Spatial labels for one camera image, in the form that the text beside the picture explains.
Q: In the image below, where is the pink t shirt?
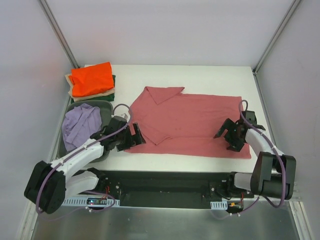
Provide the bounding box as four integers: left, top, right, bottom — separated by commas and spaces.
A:
128, 86, 251, 159

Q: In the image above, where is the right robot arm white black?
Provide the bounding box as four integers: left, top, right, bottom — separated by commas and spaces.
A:
214, 110, 297, 200

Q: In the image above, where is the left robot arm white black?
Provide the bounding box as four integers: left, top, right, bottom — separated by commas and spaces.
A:
24, 115, 146, 214

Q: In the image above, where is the grey plastic bin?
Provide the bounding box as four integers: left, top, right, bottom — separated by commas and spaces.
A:
56, 99, 113, 159

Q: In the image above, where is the dark green folded t shirt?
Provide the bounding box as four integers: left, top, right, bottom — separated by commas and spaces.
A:
65, 74, 115, 102

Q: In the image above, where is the lilac crumpled t shirt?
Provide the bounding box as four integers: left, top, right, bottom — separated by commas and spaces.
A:
62, 103, 102, 152

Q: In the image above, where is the beige folded t shirt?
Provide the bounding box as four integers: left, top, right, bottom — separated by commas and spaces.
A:
64, 73, 116, 103

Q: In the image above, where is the orange folded t shirt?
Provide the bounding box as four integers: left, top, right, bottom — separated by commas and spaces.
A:
70, 62, 115, 97

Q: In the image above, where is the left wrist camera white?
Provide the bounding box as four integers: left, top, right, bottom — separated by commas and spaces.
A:
112, 113, 128, 121

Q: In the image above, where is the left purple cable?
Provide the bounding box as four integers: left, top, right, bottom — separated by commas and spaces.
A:
36, 103, 134, 215

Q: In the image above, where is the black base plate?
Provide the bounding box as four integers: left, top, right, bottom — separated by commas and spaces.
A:
93, 170, 254, 209

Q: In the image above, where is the right white cable duct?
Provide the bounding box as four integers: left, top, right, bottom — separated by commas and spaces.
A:
210, 200, 228, 211

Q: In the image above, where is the white cable duct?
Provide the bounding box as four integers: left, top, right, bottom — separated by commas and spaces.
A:
62, 197, 120, 208
210, 200, 228, 211

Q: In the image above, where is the right aluminium frame post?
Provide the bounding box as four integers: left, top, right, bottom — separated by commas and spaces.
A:
252, 0, 303, 76

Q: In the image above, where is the aluminium frame post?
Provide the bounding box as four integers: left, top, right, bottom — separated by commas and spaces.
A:
37, 0, 80, 69
252, 0, 303, 76

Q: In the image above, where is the left white cable duct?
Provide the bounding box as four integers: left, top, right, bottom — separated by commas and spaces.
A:
62, 197, 120, 208

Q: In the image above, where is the left aluminium frame post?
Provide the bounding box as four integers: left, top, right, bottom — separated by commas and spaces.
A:
37, 0, 80, 69

